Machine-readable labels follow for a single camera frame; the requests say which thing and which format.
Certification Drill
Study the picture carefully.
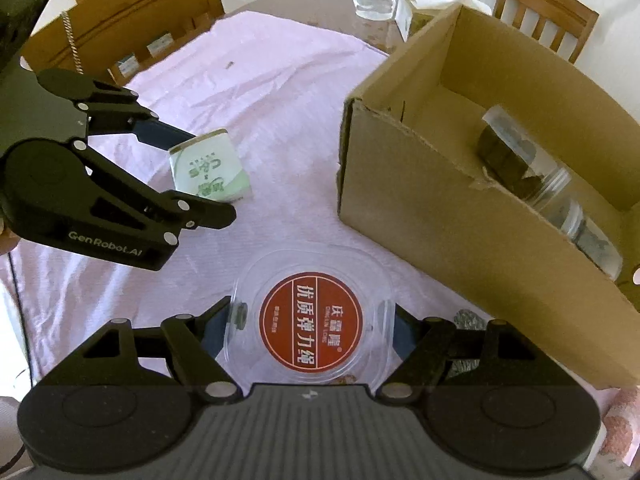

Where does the pink knitted cloth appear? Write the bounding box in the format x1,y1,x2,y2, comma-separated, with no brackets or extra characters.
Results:
600,385,640,480

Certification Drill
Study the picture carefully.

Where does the clear plastic jar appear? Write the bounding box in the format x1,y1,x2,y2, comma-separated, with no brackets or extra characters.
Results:
545,197,626,281

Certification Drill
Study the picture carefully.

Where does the brown cardboard box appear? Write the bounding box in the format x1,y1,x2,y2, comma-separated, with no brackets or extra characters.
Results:
337,4,640,391

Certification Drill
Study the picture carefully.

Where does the green white tissue pack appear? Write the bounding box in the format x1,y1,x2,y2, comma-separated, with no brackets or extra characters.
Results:
168,130,253,203

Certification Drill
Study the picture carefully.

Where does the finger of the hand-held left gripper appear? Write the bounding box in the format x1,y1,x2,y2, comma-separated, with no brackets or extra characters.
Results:
75,141,237,247
37,69,197,152

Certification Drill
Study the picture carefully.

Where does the pink tablecloth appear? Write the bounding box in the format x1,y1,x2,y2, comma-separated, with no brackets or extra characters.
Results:
0,10,640,461

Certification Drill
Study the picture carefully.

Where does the white tissue box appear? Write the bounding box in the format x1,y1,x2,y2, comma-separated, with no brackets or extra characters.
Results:
395,0,493,43

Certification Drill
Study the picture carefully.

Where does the clear jar with dark contents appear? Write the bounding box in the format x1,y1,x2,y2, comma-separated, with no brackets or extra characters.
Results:
475,105,573,211

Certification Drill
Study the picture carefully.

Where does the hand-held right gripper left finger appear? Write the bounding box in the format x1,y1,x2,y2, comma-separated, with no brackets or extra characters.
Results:
82,297,242,405

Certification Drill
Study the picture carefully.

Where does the wooden chair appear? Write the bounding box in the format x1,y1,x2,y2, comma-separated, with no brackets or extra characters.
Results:
492,0,600,63
22,0,226,86

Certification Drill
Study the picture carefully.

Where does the brown wooden desktop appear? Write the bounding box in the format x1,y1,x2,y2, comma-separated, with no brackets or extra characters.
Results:
215,0,501,56

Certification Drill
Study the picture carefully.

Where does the metal chain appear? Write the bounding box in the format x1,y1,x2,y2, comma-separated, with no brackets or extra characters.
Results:
61,11,82,75

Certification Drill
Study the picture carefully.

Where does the clear plastic box red label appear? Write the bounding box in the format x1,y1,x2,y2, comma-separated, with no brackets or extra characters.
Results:
222,242,401,387

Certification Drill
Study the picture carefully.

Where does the thin black cable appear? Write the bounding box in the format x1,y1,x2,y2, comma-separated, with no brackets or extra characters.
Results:
7,252,32,466

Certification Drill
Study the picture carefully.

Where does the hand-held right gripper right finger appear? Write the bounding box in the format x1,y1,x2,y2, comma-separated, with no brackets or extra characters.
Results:
378,304,540,405

